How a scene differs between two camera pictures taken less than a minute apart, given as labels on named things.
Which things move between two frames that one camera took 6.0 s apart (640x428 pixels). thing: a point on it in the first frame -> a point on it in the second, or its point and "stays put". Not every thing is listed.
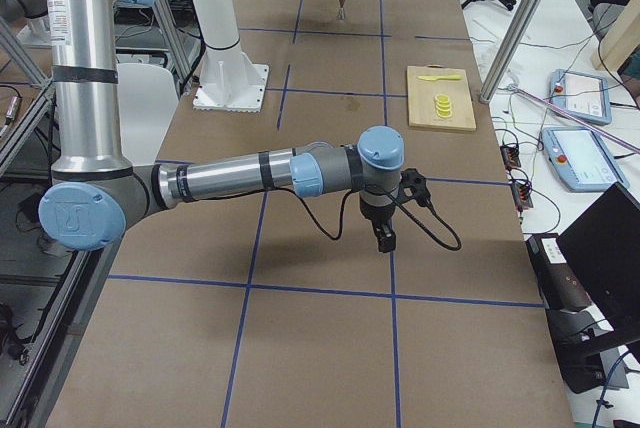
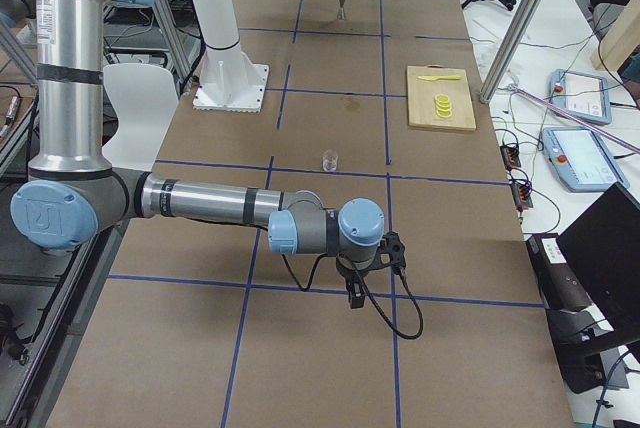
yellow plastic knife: [434, 78] stays put
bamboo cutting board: [422, 111] stays put
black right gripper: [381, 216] -> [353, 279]
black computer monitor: [603, 245] stays put
